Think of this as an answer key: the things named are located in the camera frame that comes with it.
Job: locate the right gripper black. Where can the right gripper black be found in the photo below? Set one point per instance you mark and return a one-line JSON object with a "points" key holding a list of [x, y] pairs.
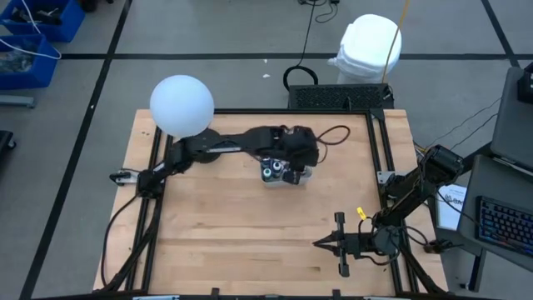
{"points": [[358, 244]]}

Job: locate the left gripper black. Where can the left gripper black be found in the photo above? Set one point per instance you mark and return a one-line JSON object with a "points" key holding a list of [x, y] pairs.
{"points": [[297, 150]]}

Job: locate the large bottle black tip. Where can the large bottle black tip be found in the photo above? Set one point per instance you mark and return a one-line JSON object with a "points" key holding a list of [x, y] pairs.
{"points": [[276, 166]]}

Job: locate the large bottle green tip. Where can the large bottle green tip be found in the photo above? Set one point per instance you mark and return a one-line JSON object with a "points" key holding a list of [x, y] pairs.
{"points": [[267, 171]]}

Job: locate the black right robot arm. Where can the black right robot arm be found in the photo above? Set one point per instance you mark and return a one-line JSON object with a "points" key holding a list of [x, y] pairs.
{"points": [[416, 187]]}

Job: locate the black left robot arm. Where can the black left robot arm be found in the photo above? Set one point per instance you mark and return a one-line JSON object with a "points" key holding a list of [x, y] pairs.
{"points": [[233, 143]]}

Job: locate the grey plastic bin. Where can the grey plastic bin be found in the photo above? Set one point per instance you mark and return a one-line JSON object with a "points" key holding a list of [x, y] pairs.
{"points": [[308, 177]]}

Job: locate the yellow tag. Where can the yellow tag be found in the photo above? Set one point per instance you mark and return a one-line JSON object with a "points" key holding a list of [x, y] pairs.
{"points": [[361, 213]]}

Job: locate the black clamp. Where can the black clamp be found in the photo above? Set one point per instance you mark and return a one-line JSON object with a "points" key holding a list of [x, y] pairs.
{"points": [[215, 291], [336, 293]]}

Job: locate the black perforated computer case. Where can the black perforated computer case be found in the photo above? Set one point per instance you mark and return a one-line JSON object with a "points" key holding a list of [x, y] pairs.
{"points": [[339, 96]]}

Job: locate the brown black floor object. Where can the brown black floor object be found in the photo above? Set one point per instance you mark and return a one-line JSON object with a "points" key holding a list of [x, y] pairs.
{"points": [[435, 246]]}

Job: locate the white globe lamp black base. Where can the white globe lamp black base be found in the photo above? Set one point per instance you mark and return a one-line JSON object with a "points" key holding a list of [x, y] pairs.
{"points": [[181, 106]]}

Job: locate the white bucket with bag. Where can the white bucket with bag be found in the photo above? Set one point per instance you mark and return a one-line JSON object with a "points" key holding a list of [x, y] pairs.
{"points": [[368, 46]]}

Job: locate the white paper sheet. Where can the white paper sheet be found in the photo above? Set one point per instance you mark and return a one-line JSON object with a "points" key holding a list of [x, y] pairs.
{"points": [[451, 210]]}

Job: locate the dark grey desk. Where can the dark grey desk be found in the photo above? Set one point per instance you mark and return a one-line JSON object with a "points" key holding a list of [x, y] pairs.
{"points": [[491, 183]]}

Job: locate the black backlit keyboard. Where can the black backlit keyboard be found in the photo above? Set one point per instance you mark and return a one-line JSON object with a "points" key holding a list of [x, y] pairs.
{"points": [[504, 225]]}

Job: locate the grey side table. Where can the grey side table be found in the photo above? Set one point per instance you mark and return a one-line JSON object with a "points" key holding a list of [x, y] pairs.
{"points": [[514, 121]]}

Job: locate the black device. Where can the black device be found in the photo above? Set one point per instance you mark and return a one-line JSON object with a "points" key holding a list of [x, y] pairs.
{"points": [[526, 85]]}

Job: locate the blue storage bin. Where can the blue storage bin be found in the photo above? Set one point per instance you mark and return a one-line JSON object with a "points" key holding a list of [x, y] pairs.
{"points": [[46, 71], [71, 21]]}

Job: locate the grey metal bar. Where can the grey metal bar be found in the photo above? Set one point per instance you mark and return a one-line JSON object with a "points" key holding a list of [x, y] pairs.
{"points": [[16, 101]]}

